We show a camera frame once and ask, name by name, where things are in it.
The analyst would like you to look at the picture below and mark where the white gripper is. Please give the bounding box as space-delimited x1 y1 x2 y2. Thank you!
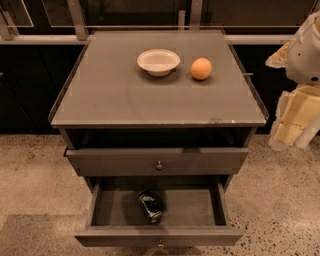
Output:
265 43 320 151

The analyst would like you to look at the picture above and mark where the green soda can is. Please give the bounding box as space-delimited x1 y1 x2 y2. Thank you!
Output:
137 191 163 223

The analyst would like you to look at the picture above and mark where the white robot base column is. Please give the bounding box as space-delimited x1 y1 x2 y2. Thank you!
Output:
295 114 320 149

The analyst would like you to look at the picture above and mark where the round top drawer knob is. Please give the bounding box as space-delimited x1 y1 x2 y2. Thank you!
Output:
155 161 164 171

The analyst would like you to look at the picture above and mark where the open middle drawer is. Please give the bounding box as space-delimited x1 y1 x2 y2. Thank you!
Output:
75 176 244 247

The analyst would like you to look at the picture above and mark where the grey drawer cabinet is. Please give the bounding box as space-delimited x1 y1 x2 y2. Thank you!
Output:
47 29 270 195

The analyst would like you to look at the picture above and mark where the closed top drawer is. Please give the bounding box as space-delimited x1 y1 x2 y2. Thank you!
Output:
65 147 248 177

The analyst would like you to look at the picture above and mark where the orange fruit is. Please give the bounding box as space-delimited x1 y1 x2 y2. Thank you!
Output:
190 58 212 80

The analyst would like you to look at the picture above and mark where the white paper bowl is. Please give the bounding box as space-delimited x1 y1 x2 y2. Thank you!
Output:
137 49 180 77

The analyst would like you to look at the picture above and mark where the metal window rail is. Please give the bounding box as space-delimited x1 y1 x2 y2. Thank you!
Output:
0 0 320 46

